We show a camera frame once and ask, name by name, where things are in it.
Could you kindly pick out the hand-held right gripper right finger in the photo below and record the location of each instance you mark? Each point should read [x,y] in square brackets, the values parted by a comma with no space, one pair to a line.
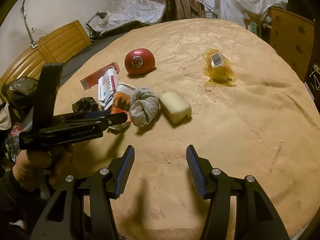
[196,172]

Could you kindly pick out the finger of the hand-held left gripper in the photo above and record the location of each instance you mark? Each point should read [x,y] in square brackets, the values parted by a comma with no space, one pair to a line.
[116,120]
[80,116]

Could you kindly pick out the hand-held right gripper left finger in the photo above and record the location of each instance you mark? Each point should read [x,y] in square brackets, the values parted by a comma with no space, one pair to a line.
[125,172]

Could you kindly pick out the black plastic wrapper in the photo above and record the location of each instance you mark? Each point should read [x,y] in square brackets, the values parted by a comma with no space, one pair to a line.
[85,103]

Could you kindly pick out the orange white paper cup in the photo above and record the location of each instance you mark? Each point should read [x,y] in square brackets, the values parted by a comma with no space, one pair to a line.
[121,100]

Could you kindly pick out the grey knotted sock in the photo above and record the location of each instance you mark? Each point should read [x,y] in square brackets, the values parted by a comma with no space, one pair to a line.
[143,107]

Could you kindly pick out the white printed packet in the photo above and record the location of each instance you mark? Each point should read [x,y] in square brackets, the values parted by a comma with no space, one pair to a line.
[107,85]

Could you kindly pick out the rounded beige sponge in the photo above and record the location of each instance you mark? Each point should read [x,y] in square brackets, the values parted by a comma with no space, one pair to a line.
[175,107]

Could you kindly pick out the person's left forearm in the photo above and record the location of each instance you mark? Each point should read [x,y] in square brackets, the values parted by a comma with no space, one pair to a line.
[15,205]

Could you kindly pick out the person's left hand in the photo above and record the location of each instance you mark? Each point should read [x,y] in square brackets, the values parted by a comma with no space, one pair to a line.
[32,165]

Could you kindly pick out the black plastic bag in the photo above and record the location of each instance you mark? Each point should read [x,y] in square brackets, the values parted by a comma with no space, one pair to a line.
[17,90]

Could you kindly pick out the orange bed blanket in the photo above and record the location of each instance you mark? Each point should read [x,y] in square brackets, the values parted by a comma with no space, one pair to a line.
[225,142]

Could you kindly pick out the red carton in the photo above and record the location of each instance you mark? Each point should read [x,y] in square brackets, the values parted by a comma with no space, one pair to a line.
[95,76]

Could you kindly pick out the dark grey bedsheet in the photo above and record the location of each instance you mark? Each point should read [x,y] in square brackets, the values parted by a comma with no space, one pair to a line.
[82,55]

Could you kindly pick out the wooden headboard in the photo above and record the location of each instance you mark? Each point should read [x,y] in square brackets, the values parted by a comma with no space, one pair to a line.
[57,42]

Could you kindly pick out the red round ball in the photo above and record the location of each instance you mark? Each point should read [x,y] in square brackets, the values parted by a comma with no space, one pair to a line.
[140,61]

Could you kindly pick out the black desk lamp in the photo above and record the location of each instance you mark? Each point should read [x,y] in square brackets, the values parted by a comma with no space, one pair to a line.
[93,33]

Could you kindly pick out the yellow plastic wrapper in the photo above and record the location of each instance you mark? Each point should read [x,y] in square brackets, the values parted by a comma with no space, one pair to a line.
[218,67]

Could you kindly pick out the low clear plastic dust sheet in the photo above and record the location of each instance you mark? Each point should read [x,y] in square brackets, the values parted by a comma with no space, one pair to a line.
[135,8]

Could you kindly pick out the small wooden green chair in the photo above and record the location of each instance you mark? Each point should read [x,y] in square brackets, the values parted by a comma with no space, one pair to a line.
[253,26]

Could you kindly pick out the brown wooden dresser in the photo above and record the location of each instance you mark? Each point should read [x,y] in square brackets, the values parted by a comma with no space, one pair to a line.
[290,37]

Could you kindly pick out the tall clear plastic dust sheet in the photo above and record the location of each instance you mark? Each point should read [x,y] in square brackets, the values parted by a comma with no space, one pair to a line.
[232,0]

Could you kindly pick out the wall socket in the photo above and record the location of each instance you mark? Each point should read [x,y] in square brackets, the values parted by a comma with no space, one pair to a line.
[34,45]

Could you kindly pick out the grey wall conduit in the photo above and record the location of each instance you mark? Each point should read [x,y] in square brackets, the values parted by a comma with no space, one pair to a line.
[26,17]

